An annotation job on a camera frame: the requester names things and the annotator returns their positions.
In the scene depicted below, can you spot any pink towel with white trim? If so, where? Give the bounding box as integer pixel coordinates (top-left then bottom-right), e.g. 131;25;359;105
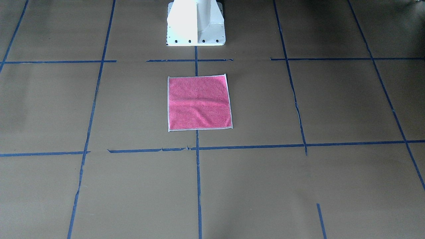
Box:
167;74;233;132

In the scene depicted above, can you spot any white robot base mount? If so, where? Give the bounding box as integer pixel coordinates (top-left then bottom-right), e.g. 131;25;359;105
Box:
166;0;226;46

